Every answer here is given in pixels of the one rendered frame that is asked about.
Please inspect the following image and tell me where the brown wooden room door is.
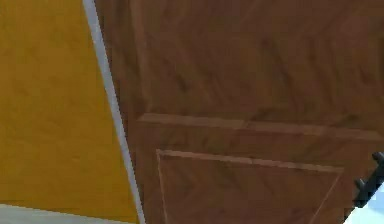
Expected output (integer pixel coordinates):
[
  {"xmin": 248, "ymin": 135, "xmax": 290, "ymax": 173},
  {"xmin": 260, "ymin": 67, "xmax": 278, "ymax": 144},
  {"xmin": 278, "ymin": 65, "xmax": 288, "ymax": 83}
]
[{"xmin": 93, "ymin": 0, "xmax": 384, "ymax": 224}]

